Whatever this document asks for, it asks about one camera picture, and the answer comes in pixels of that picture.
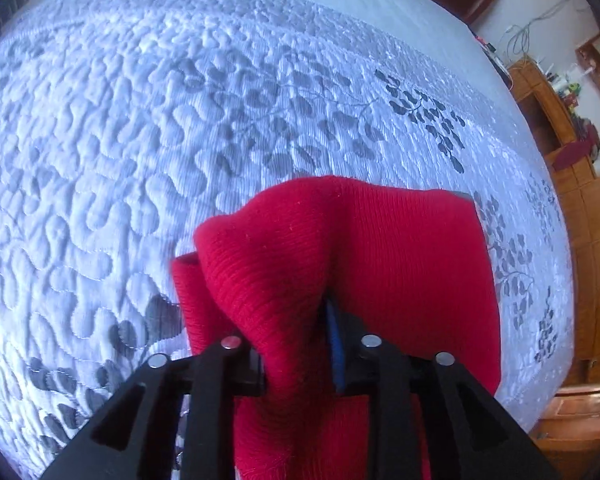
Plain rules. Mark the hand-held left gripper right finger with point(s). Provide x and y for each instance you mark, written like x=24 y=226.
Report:
x=335 y=347

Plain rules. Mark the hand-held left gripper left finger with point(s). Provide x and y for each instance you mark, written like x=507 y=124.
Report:
x=220 y=372

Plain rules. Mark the red knit sweater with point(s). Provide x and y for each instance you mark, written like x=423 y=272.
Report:
x=380 y=260

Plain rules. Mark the grey leaf-patterned quilt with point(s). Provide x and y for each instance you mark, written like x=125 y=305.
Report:
x=130 y=135

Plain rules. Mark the wooden cabinet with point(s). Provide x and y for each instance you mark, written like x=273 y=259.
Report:
x=580 y=220

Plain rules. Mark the dark red cloth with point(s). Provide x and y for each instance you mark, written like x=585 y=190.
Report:
x=572 y=154

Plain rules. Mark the small clutter on cabinet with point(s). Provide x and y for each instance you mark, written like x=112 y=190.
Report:
x=572 y=90

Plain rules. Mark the wooden bed frame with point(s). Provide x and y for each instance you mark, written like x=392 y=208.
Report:
x=577 y=402

